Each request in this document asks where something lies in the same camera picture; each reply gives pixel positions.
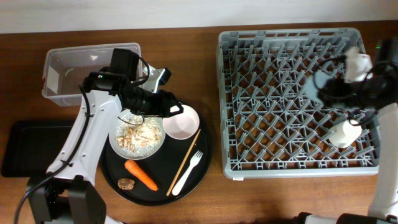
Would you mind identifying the brown food lump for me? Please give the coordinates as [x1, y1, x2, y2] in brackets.
[118, 178, 135, 190]

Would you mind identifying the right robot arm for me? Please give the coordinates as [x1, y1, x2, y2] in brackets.
[309, 37, 397, 223]

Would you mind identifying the wooden chopstick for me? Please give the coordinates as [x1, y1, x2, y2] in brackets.
[166, 129, 201, 196]

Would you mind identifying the black rectangular tray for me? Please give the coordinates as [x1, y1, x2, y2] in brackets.
[1, 120, 74, 177]

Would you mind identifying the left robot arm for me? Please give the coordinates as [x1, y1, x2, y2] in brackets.
[14, 72, 183, 223]

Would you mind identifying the clear plastic bin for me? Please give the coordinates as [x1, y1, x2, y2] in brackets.
[42, 42, 141, 106]

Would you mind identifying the pink bowl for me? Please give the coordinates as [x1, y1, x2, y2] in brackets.
[162, 105, 200, 140]

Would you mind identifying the grey plate with rice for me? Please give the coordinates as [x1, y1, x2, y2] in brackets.
[108, 110, 166, 160]

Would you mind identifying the round black serving tray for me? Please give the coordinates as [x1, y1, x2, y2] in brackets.
[100, 116, 213, 206]

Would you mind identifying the white plastic fork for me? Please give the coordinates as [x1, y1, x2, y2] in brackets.
[172, 151, 203, 196]

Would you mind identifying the cream white cup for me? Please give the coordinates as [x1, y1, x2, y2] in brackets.
[328, 120, 363, 148]

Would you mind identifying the grey dishwasher rack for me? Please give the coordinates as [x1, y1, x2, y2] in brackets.
[217, 28, 379, 180]

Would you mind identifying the orange carrot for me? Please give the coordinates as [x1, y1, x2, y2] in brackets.
[124, 160, 158, 191]

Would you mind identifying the light blue cup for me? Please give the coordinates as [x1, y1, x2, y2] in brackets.
[303, 71, 331, 104]

